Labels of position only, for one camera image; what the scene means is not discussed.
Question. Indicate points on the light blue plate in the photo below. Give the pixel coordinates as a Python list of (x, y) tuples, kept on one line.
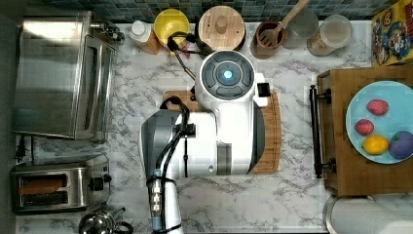
[(398, 118)]

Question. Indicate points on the clear jar with grains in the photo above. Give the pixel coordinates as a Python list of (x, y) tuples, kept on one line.
[(334, 33)]

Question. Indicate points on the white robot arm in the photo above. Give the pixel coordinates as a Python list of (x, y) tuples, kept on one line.
[(226, 137)]

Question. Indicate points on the stainless steel toaster oven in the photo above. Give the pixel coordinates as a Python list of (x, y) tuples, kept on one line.
[(64, 78)]

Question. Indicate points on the purple plum toy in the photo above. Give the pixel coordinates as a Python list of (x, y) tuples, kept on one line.
[(401, 145)]

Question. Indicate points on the black toaster lever knob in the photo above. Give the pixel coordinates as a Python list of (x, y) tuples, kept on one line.
[(97, 183)]

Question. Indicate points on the upper red strawberry toy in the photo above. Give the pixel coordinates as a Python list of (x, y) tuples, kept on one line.
[(378, 107)]

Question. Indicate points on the red strawberry toy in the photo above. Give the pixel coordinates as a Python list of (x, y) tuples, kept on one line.
[(378, 107), (364, 127)]

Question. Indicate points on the bread slice in toaster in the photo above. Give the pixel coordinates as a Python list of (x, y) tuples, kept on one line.
[(41, 186)]

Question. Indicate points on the wooden slotted spatula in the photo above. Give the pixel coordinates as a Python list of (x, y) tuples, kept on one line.
[(282, 26)]

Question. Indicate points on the stainless steel slot toaster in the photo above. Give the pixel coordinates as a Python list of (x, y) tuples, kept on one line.
[(70, 184)]

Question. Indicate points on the lower red strawberry toy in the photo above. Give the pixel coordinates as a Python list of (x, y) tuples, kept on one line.
[(364, 127)]

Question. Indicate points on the empty clear glass jar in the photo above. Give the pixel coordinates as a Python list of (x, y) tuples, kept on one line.
[(300, 29)]

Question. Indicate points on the brown utensil holder cup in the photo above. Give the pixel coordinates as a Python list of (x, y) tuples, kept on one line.
[(259, 51)]

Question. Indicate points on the wooden tray with black handle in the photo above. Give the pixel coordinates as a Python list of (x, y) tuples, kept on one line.
[(345, 171)]

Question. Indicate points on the yellow lemon toy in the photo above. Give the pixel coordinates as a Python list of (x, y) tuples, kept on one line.
[(375, 145)]

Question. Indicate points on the wooden cutting board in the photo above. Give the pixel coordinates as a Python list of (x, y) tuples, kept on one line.
[(270, 159)]

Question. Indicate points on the round wooden lid canister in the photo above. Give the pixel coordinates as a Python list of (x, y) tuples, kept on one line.
[(222, 28)]

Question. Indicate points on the yellow bowl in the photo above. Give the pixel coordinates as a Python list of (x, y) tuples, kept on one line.
[(169, 21)]

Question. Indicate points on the cereal box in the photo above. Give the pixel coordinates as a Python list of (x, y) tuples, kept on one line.
[(392, 35)]

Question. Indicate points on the white cap bottle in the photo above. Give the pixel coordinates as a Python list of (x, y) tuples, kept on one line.
[(144, 36)]

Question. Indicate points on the round metal bin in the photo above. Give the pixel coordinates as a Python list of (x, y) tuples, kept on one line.
[(367, 215)]

